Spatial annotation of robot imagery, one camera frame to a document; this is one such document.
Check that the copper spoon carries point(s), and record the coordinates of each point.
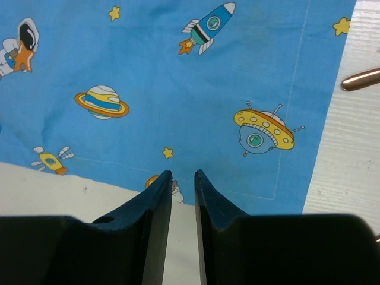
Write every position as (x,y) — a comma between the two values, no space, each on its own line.
(361,80)

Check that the blue space-print cloth placemat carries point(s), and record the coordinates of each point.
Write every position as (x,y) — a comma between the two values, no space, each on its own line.
(119,91)

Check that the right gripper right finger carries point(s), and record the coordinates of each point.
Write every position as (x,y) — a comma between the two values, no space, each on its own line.
(228,238)

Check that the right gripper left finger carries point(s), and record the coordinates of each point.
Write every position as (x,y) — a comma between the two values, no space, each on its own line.
(125,246)

